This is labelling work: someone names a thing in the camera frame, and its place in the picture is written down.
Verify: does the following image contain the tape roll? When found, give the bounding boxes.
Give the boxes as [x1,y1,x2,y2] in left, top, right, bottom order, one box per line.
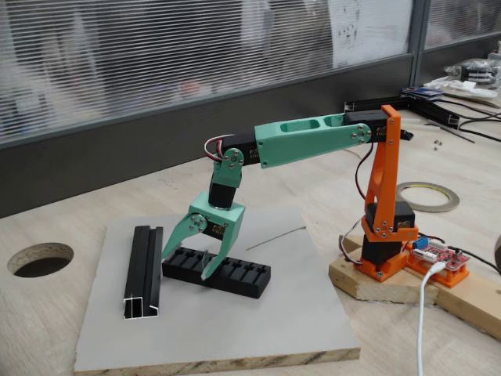
[397,180,460,213]

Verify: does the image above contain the black cable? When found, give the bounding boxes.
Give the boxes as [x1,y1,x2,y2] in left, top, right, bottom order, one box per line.
[449,245,501,275]
[434,99,501,144]

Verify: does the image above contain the wooden base block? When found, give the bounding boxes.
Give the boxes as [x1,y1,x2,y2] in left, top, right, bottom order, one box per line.
[328,234,439,305]

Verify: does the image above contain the black slotted rack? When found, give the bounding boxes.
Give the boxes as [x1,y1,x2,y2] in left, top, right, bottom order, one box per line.
[161,248,272,299]

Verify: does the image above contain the red controller board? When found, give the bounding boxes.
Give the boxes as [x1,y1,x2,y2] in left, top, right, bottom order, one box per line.
[409,234,470,272]

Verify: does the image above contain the black aluminium profile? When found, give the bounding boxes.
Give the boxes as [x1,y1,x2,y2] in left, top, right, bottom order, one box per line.
[123,225,164,321]

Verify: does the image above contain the grey board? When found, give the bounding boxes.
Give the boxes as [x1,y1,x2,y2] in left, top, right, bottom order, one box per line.
[74,206,361,373]

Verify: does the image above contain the wooden plank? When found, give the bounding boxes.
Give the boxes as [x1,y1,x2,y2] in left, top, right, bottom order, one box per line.
[406,269,501,340]

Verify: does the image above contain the clear bag with black part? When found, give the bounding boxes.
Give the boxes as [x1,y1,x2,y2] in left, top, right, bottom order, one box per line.
[444,58,501,85]

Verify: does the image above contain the white paper sheet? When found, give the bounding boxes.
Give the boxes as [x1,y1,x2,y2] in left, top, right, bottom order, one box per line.
[330,0,414,70]

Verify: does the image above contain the blue card stack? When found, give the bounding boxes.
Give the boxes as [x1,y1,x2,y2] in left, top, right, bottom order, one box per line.
[401,86,445,102]

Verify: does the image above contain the white cable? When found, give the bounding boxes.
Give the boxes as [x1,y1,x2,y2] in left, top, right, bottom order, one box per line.
[415,261,445,376]

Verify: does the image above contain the white plastic packaging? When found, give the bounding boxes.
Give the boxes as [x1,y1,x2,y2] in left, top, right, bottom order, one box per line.
[422,77,501,103]

